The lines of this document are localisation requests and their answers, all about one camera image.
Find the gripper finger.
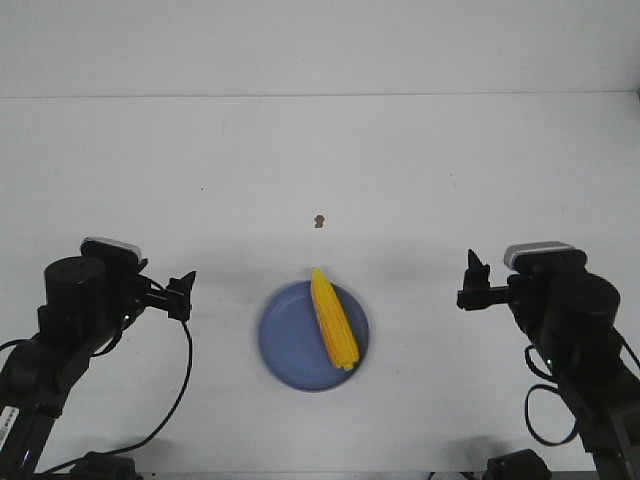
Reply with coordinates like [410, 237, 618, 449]
[456, 288, 491, 310]
[463, 249, 491, 290]
[166, 271, 196, 299]
[167, 294, 192, 321]

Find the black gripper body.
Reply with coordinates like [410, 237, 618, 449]
[488, 280, 522, 305]
[133, 274, 170, 312]

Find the blue round plate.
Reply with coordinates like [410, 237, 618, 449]
[257, 280, 358, 393]

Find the yellow corn cob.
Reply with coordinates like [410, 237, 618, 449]
[310, 267, 360, 371]

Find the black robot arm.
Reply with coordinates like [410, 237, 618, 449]
[457, 241, 639, 479]
[1, 251, 196, 479]

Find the small brown table stain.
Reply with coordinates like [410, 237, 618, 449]
[313, 214, 325, 229]

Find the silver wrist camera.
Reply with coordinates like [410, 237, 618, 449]
[80, 237, 146, 270]
[503, 241, 575, 271]

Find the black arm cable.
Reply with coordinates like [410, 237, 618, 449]
[0, 277, 195, 476]
[522, 329, 640, 449]

